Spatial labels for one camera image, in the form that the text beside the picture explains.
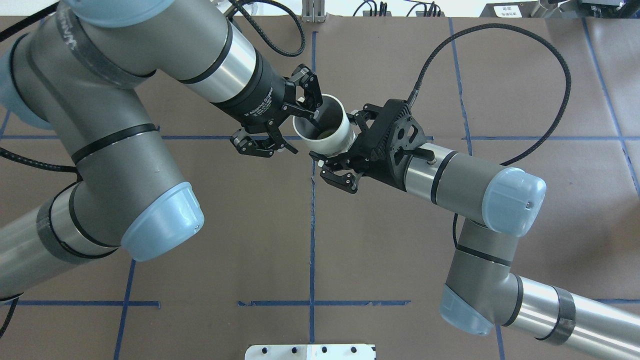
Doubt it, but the white mug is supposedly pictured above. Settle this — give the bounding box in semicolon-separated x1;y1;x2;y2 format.
293;93;356;157

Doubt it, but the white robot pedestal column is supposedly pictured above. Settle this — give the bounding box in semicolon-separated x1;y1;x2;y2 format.
244;343;377;360

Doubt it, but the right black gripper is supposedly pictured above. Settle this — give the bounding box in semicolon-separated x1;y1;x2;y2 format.
309;99;430;194

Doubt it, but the black right camera cable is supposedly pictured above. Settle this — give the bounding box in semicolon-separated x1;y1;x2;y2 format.
407;22;572;251

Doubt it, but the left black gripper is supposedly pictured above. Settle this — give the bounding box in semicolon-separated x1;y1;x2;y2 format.
213;63;323;158

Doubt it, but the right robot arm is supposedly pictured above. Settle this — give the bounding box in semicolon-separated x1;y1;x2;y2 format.
294;95;640;360

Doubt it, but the aluminium frame post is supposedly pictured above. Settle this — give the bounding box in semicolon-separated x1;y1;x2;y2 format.
301;0;327;23

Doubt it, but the black left camera cable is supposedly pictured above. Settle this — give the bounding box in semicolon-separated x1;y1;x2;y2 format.
220;0;307;57

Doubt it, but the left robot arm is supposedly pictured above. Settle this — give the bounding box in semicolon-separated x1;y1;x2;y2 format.
1;0;323;302

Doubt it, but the black camera cable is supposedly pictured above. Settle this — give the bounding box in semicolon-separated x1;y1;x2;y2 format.
220;0;307;57
407;22;572;251

